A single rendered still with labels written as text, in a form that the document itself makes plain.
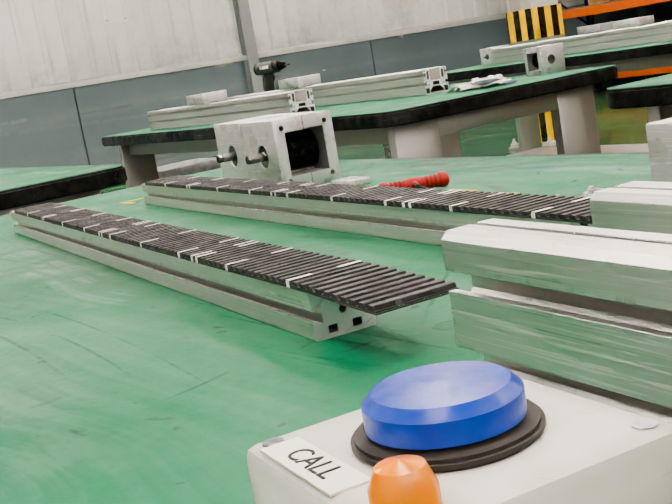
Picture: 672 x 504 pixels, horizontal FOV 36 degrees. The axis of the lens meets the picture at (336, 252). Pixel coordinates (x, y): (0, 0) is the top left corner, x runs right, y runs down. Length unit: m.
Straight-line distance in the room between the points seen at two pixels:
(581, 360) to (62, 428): 0.29
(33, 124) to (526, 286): 11.49
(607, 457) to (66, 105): 11.74
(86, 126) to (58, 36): 1.01
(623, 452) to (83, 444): 0.32
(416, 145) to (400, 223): 2.19
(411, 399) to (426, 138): 2.85
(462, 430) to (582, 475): 0.03
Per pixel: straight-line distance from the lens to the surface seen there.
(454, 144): 6.19
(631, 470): 0.24
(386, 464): 0.22
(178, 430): 0.50
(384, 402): 0.25
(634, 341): 0.32
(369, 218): 0.93
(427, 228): 0.85
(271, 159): 1.39
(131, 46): 12.29
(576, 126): 3.48
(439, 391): 0.25
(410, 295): 0.53
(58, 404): 0.59
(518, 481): 0.23
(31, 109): 11.82
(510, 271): 0.36
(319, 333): 0.60
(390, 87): 3.72
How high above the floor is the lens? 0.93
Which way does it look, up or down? 10 degrees down
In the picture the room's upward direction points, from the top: 10 degrees counter-clockwise
